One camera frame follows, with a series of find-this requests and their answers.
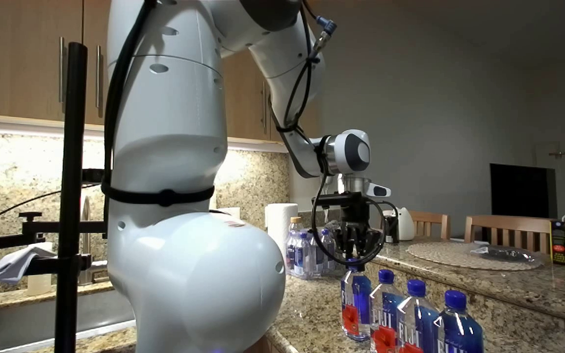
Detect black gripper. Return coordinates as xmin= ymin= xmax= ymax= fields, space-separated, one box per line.
xmin=334 ymin=195 xmax=381 ymax=271

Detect Fiji water bottle blue cap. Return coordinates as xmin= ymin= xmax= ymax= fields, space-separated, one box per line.
xmin=369 ymin=267 xmax=406 ymax=353
xmin=340 ymin=261 xmax=375 ymax=346
xmin=397 ymin=279 xmax=442 ymax=353
xmin=438 ymin=289 xmax=487 ymax=353

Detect wrapped pack of water bottles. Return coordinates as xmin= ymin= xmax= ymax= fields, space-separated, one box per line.
xmin=287 ymin=218 xmax=344 ymax=281

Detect wooden dining chair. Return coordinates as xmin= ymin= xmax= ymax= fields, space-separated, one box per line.
xmin=410 ymin=210 xmax=452 ymax=244
xmin=463 ymin=214 xmax=554 ymax=257

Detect white paper towel roll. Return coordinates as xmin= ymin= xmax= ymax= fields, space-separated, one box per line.
xmin=263 ymin=203 xmax=300 ymax=263

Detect round woven placemat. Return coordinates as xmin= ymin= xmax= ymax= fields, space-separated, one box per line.
xmin=404 ymin=240 xmax=546 ymax=273

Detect dark window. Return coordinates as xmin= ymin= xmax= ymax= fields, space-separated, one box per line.
xmin=489 ymin=163 xmax=559 ymax=222

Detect black orange juice carton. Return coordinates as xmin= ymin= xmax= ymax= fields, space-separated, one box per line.
xmin=550 ymin=206 xmax=565 ymax=269

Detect black tripod pole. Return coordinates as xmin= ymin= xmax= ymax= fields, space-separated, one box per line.
xmin=53 ymin=42 xmax=91 ymax=353

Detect stainless steel sink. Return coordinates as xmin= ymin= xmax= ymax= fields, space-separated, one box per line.
xmin=0 ymin=287 xmax=134 ymax=353

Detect white crumpled cloth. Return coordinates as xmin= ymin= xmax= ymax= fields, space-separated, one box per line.
xmin=0 ymin=242 xmax=57 ymax=285

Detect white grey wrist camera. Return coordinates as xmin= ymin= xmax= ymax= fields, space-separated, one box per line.
xmin=363 ymin=183 xmax=395 ymax=201

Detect black velcro strap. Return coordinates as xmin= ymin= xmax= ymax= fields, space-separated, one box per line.
xmin=102 ymin=183 xmax=218 ymax=210

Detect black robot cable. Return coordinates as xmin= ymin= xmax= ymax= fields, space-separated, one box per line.
xmin=102 ymin=0 xmax=402 ymax=269

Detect metal cabinet handle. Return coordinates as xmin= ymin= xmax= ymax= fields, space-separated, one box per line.
xmin=57 ymin=36 xmax=67 ymax=106
xmin=96 ymin=46 xmax=106 ymax=122

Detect thin black camera cable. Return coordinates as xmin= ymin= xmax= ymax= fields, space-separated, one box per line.
xmin=0 ymin=189 xmax=63 ymax=230

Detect wooden wall cabinets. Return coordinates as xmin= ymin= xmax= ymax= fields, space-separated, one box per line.
xmin=0 ymin=0 xmax=318 ymax=155

